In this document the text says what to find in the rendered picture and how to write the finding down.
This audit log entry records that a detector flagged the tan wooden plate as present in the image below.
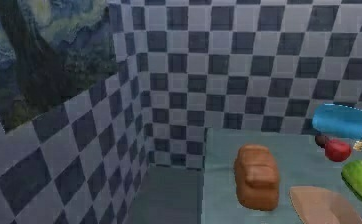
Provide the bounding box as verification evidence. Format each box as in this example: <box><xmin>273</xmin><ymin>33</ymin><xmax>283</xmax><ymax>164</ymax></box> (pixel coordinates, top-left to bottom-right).
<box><xmin>288</xmin><ymin>185</ymin><xmax>362</xmax><ymax>224</ymax></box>

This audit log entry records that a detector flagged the blue swirly framed wall painting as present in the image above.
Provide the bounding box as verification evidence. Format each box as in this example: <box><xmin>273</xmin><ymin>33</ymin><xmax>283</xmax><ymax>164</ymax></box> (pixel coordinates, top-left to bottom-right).
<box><xmin>0</xmin><ymin>0</ymin><xmax>119</xmax><ymax>134</ymax></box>

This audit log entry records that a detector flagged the green lettuce head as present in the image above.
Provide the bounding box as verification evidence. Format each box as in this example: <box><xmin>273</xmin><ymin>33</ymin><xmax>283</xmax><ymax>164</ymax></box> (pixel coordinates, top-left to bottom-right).
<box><xmin>341</xmin><ymin>159</ymin><xmax>362</xmax><ymax>209</ymax></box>

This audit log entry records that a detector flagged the pale teal kitchen counter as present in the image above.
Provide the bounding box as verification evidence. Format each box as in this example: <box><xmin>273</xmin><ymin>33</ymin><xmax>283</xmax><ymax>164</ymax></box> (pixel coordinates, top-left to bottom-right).
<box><xmin>200</xmin><ymin>128</ymin><xmax>362</xmax><ymax>224</ymax></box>

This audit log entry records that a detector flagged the dark brown round potato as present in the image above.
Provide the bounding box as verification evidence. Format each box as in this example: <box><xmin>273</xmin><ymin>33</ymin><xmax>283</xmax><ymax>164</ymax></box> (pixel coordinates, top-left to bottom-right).
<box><xmin>314</xmin><ymin>134</ymin><xmax>331</xmax><ymax>149</ymax></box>

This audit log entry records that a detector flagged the brown bread loaf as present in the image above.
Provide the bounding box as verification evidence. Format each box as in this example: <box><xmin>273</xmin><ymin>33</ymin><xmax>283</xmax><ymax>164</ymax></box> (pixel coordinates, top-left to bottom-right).
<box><xmin>233</xmin><ymin>144</ymin><xmax>281</xmax><ymax>212</ymax></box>

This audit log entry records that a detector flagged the blue bowl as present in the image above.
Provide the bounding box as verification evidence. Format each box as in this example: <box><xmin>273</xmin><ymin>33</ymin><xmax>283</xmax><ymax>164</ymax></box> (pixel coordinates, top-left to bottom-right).
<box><xmin>311</xmin><ymin>103</ymin><xmax>362</xmax><ymax>141</ymax></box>

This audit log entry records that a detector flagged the red apple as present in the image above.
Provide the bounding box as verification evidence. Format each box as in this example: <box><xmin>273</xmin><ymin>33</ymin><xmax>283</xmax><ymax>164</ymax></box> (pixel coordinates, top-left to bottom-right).
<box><xmin>324</xmin><ymin>139</ymin><xmax>353</xmax><ymax>163</ymax></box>

